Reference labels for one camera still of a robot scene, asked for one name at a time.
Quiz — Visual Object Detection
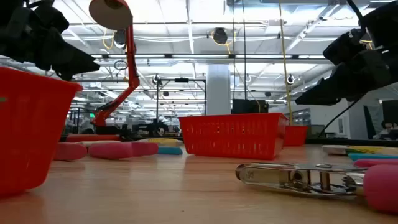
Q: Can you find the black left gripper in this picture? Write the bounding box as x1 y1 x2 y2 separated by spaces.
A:
0 12 101 82

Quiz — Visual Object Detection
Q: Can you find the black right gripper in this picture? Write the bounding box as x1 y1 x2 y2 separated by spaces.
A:
294 46 398 106

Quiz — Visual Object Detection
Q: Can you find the yellow crayon box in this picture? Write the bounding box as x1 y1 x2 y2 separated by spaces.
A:
141 138 184 147
322 144 398 156
76 139 122 146

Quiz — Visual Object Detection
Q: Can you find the blue eraser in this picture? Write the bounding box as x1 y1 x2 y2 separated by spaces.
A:
348 152 398 162
157 146 183 156

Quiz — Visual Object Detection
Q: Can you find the dark grey box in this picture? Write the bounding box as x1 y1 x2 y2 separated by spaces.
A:
307 124 326 139

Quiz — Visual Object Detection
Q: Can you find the red plastic mesh basket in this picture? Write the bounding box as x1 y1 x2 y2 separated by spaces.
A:
178 112 289 161
0 66 84 197
283 124 309 147

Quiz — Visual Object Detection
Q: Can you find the dark grey panel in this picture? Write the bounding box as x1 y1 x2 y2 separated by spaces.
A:
363 104 385 140

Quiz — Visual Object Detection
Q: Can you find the red desk lamp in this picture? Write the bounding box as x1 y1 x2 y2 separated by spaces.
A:
65 0 141 143

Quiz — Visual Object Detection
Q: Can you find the black monitor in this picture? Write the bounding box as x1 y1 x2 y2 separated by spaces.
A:
381 99 398 124

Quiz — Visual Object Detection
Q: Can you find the person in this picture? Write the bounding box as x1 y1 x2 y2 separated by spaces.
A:
373 120 398 141

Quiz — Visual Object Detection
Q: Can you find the black box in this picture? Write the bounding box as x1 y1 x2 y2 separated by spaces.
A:
231 98 270 114

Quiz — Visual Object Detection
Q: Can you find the white building pillar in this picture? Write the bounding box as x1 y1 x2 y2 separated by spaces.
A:
206 63 231 116

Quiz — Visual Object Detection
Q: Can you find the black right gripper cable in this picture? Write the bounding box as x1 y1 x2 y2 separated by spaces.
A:
317 98 361 138

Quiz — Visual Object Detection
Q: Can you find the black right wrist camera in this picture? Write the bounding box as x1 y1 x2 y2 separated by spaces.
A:
322 28 367 66

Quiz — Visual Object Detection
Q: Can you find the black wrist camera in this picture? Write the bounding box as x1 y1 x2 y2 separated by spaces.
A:
322 28 367 66
29 0 70 34

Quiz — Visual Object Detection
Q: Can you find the yellow hanging cable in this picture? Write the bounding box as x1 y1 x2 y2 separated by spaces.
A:
277 0 295 125

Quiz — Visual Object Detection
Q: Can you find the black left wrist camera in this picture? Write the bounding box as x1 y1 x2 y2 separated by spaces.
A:
29 0 70 34

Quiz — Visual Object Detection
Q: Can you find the black ceiling cable reel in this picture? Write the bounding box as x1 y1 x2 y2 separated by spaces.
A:
113 29 127 47
212 27 229 45

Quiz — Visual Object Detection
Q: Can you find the black table frame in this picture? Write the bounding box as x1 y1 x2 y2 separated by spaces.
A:
306 138 398 147

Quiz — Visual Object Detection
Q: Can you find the thin black hanging cable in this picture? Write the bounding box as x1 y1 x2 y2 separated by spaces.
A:
231 0 236 100
241 0 248 100

